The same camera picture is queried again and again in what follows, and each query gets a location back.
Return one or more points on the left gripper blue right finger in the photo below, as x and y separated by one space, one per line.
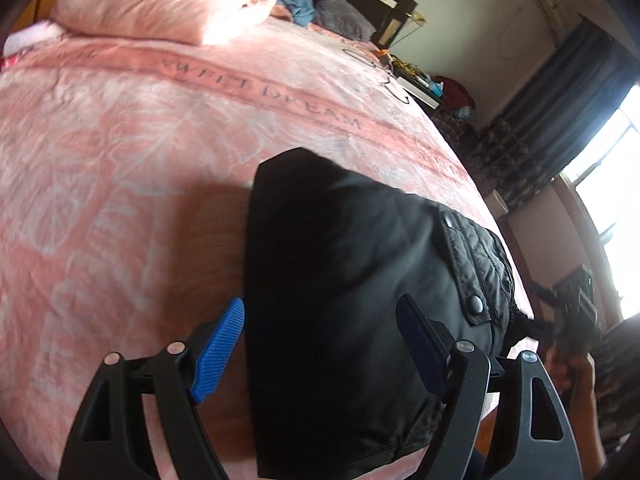
428 353

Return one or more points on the red cloth pile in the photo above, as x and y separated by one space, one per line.
454 95

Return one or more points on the blue crumpled cloth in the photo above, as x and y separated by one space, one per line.
302 11

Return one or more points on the white pink knitted cloth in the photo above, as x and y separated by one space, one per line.
44 30

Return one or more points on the white wall air conditioner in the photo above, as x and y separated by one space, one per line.
557 19

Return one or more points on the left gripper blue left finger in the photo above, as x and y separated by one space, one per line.
212 345

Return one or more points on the cluttered bedside table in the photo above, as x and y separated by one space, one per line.
424 90

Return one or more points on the dark patterned curtain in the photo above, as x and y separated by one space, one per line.
554 116

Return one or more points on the pink floral bed blanket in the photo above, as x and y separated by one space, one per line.
126 168

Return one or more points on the black pants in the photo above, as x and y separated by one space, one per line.
334 393

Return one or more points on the person's right hand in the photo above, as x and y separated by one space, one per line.
576 374

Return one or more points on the grey pillow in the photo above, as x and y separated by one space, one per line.
342 18

